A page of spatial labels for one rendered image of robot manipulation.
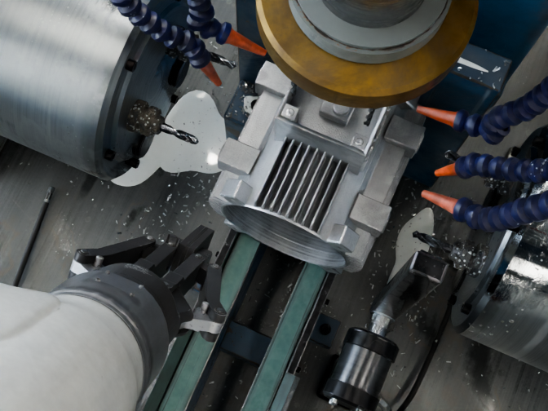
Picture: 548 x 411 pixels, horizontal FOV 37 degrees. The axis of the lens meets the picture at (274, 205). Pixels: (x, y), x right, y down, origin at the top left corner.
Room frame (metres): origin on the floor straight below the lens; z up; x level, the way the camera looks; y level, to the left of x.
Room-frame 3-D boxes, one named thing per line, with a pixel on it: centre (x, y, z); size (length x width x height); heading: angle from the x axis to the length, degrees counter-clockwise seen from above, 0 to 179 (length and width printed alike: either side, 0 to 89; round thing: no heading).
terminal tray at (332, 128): (0.35, -0.06, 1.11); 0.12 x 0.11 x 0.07; 160
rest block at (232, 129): (0.41, 0.03, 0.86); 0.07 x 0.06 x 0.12; 71
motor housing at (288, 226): (0.31, -0.05, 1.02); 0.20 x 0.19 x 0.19; 160
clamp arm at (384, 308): (0.14, -0.13, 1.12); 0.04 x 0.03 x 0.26; 161
